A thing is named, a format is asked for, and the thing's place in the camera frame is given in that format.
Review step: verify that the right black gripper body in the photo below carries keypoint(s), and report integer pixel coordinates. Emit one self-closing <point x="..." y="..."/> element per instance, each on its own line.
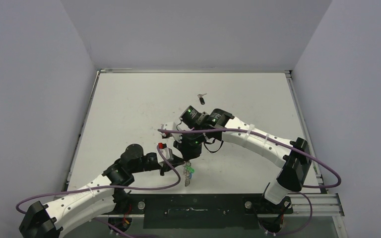
<point x="190" y="152"/>

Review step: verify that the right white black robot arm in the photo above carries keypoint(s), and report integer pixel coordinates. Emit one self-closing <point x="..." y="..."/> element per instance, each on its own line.
<point x="288" y="155"/>

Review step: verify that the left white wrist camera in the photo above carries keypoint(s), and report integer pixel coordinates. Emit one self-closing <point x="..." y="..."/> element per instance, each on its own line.
<point x="164" y="154"/>

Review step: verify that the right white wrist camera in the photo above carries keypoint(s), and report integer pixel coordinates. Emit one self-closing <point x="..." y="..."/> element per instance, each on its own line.
<point x="173" y="126"/>

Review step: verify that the far key with black tag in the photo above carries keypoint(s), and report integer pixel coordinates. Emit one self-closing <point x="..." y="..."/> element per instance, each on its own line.
<point x="201" y="99"/>

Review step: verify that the aluminium frame rail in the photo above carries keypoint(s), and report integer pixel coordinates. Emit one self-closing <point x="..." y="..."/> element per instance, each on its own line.
<point x="311" y="204"/>

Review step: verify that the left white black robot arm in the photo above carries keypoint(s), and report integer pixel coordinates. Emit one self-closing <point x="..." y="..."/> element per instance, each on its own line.
<point x="106" y="193"/>

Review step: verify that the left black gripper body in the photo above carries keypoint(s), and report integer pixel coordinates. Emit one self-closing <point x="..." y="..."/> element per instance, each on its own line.
<point x="163" y="164"/>

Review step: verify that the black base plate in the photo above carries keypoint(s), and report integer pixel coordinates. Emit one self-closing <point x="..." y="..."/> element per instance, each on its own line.
<point x="200" y="211"/>

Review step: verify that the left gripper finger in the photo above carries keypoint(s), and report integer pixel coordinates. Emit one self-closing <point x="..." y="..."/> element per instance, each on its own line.
<point x="177" y="160"/>
<point x="165" y="167"/>

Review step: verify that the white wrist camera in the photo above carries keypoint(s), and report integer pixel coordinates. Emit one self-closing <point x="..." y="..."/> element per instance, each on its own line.
<point x="173" y="126"/>
<point x="164" y="154"/>

